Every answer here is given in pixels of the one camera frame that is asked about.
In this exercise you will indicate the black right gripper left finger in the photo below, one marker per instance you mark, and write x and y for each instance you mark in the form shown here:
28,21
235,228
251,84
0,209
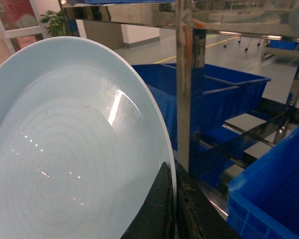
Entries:
155,218

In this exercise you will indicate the stainless steel shelf frame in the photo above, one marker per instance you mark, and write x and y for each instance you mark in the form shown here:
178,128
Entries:
193,20

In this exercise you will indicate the blue bin on shelf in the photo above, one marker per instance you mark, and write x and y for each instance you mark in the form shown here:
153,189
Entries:
161,80

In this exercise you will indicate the large blue shelf crate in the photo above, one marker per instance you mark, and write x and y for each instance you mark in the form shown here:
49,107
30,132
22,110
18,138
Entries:
264,199

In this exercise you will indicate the green potted plant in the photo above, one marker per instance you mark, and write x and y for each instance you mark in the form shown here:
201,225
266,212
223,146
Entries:
55,23

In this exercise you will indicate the light blue round tray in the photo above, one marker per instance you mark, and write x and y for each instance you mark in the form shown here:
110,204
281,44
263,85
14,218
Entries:
81,142

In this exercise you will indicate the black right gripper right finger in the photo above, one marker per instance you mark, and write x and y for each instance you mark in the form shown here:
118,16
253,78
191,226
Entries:
196,217

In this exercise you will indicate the blue bin behind post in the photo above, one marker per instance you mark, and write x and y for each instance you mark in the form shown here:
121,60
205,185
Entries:
239,82

